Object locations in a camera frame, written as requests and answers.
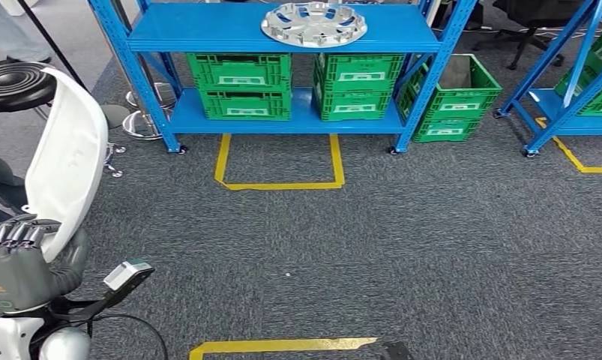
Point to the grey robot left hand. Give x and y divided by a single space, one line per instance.
12 278

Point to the white curved plastic part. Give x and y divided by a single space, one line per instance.
67 164

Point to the blue metal shelf rack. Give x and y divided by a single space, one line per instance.
554 112
206 30

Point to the black chrome swivel stool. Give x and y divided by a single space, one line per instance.
12 87

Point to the person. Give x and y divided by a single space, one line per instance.
7 30

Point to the yellow floor tape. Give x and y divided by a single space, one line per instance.
598 170
280 344

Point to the silver wheel hubcap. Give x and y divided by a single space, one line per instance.
313 25

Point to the black office chair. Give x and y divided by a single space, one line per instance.
534 10

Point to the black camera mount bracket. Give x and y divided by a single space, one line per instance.
112 298

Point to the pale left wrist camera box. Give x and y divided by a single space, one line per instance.
124 274

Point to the dark stanchion post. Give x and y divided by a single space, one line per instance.
114 116

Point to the chrome stanchion post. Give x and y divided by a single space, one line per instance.
141 126
146 97

